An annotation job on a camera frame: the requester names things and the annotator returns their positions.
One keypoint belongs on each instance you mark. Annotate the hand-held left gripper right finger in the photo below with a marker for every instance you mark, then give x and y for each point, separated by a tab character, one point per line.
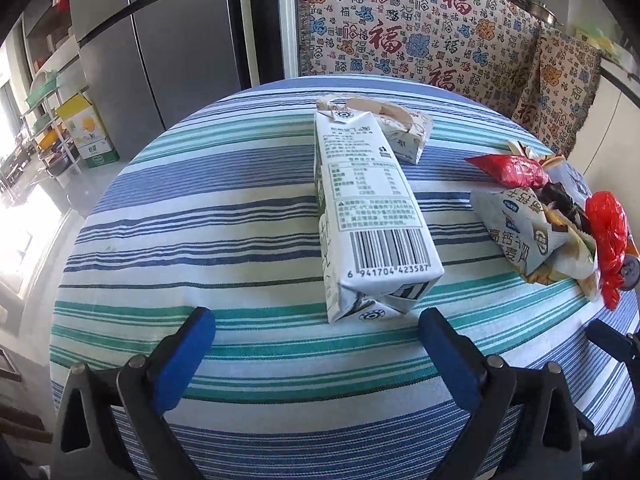
450	360

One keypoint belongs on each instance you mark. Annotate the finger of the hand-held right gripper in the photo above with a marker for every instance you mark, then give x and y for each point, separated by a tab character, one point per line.
612	341
631	271

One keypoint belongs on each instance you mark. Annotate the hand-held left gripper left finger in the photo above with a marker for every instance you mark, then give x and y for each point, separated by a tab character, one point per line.
184	360

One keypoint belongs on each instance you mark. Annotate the red plastic bag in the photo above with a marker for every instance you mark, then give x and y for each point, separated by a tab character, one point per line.
607	230

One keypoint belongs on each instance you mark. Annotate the gold and black foil packet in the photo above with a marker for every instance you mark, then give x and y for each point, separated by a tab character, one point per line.
562	200

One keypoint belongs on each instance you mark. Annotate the red snack packet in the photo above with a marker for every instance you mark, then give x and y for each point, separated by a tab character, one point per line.
510	170

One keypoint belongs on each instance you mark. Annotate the white milk carton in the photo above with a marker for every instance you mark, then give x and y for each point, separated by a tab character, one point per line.
370	210

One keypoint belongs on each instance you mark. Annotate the yellow snack bag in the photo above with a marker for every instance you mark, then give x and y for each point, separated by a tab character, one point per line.
565	266

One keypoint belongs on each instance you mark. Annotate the clear cartoon print box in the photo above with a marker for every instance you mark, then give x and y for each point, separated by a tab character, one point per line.
570	175

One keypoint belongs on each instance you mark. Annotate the white blue oat bag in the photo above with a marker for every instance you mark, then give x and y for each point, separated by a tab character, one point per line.
520	230

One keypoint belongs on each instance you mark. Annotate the blue green striped tablecloth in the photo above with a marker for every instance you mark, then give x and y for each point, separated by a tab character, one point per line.
200	200

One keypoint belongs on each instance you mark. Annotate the printed cushion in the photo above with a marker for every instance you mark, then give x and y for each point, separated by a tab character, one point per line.
560	85

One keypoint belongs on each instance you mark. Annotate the white printed tissue pack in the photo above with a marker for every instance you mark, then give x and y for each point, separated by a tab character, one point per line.
406	135

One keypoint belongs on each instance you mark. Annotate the pale green bag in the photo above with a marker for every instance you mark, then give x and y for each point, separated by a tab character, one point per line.
597	40

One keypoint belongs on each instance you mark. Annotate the yellow green cardboard box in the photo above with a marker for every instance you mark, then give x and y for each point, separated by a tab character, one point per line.
87	130

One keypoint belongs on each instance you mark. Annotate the metal pot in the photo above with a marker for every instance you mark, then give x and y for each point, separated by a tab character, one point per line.
545	12

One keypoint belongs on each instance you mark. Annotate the shelf rack with green trays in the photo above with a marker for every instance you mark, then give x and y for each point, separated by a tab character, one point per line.
45	90

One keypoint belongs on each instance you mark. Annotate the grey refrigerator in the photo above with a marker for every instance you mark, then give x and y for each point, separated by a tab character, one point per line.
165	35

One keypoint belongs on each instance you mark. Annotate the printed sofa blanket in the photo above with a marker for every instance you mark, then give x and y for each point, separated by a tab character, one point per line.
400	25

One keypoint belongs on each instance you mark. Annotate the open shelf cabinet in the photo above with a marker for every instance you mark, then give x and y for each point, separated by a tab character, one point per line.
55	30

